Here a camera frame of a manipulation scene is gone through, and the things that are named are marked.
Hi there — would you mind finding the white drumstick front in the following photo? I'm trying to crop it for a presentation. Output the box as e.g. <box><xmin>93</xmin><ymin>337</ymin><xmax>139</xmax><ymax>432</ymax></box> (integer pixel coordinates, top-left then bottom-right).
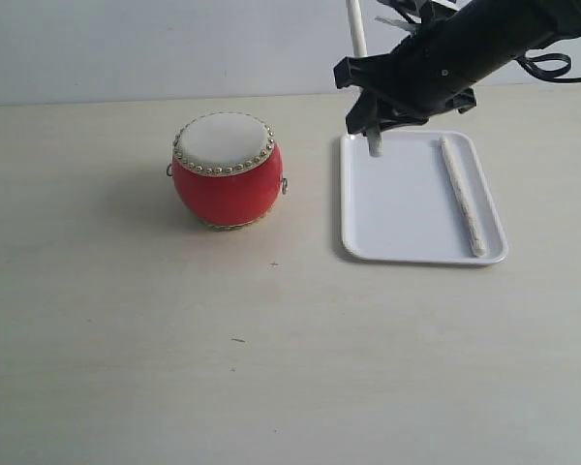
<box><xmin>346</xmin><ymin>0</ymin><xmax>382</xmax><ymax>157</ymax></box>

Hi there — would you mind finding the small red drum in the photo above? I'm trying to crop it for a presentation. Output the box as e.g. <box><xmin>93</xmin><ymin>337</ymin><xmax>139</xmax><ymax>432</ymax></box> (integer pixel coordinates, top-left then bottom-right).
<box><xmin>167</xmin><ymin>112</ymin><xmax>289</xmax><ymax>230</ymax></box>

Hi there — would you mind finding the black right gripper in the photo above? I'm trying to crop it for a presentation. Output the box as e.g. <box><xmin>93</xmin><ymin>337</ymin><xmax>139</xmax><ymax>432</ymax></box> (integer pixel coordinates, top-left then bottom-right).
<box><xmin>333</xmin><ymin>0</ymin><xmax>581</xmax><ymax>135</ymax></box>

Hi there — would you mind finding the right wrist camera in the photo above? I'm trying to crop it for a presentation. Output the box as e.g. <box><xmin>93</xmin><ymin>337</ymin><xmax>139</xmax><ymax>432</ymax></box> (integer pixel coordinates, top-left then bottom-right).
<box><xmin>375</xmin><ymin>0</ymin><xmax>464</xmax><ymax>38</ymax></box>

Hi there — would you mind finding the white rectangular plastic tray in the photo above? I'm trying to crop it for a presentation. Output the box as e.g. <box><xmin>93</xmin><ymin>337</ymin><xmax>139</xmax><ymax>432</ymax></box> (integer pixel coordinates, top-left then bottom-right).
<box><xmin>339</xmin><ymin>130</ymin><xmax>508</xmax><ymax>266</ymax></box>

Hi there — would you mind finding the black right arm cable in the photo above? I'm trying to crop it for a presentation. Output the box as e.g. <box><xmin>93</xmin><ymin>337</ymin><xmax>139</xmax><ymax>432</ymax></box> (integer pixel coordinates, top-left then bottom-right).
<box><xmin>515</xmin><ymin>50</ymin><xmax>581</xmax><ymax>83</ymax></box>

